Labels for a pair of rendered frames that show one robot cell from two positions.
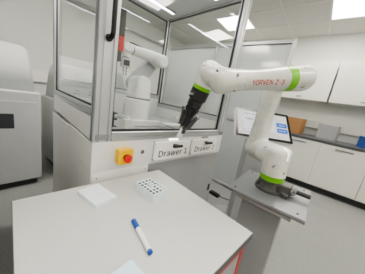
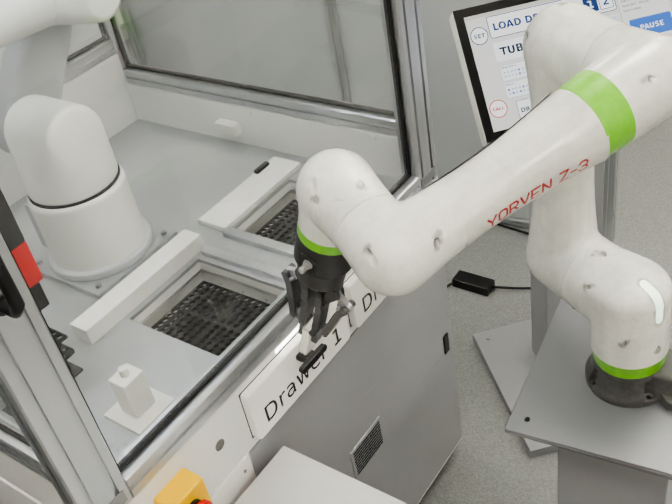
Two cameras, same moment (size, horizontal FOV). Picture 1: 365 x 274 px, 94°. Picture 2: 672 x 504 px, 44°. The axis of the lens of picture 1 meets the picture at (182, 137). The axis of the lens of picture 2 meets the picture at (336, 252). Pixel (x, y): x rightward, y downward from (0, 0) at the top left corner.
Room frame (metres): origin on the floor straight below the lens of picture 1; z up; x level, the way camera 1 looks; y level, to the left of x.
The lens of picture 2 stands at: (-0.08, -0.02, 1.94)
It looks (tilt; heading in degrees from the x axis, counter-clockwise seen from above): 37 degrees down; 358
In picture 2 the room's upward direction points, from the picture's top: 11 degrees counter-clockwise
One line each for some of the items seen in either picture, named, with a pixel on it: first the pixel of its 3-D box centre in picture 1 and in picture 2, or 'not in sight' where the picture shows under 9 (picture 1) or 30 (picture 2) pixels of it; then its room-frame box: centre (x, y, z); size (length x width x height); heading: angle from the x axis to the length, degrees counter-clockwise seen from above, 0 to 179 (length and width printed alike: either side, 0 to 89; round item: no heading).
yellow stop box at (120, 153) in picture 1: (124, 156); (184, 502); (0.78, 0.26, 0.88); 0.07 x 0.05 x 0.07; 136
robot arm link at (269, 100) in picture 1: (266, 116); (570, 163); (1.04, -0.47, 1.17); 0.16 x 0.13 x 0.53; 19
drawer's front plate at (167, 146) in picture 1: (172, 149); (299, 364); (1.03, 0.04, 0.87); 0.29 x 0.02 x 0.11; 136
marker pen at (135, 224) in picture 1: (140, 235); not in sight; (0.44, 0.07, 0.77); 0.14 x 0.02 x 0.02; 37
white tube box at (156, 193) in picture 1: (151, 189); not in sight; (0.69, 0.10, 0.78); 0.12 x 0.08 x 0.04; 52
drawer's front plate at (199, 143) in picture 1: (204, 145); (389, 264); (1.26, -0.17, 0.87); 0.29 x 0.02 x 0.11; 136
